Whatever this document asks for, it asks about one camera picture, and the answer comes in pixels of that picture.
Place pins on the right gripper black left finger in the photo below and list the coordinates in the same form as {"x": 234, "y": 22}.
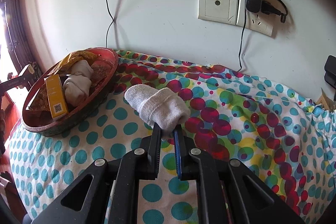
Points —
{"x": 107, "y": 191}

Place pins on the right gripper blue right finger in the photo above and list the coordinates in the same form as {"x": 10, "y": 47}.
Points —
{"x": 227, "y": 191}

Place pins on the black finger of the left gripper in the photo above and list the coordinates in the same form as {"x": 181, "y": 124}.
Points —
{"x": 25, "y": 79}

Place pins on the yellow snack bag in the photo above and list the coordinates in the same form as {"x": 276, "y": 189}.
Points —
{"x": 65, "y": 65}

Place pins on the yellow medicine box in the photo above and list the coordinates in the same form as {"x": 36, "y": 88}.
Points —
{"x": 55, "y": 95}

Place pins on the white sock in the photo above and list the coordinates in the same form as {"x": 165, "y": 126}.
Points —
{"x": 83, "y": 68}
{"x": 76, "y": 89}
{"x": 162, "y": 107}

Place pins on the red round tray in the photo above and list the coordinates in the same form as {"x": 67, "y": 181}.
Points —
{"x": 45, "y": 125}

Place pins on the polka dot tablecloth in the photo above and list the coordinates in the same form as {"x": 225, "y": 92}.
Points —
{"x": 287, "y": 140}

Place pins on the plastic bag with papers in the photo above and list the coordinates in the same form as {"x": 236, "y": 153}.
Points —
{"x": 325, "y": 102}

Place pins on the black clamp mount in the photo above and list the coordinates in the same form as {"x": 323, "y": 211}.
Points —
{"x": 330, "y": 71}

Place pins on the white wall socket plate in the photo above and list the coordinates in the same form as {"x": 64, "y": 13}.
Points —
{"x": 232, "y": 12}

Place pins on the black plug with cable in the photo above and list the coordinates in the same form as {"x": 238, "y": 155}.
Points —
{"x": 268, "y": 9}

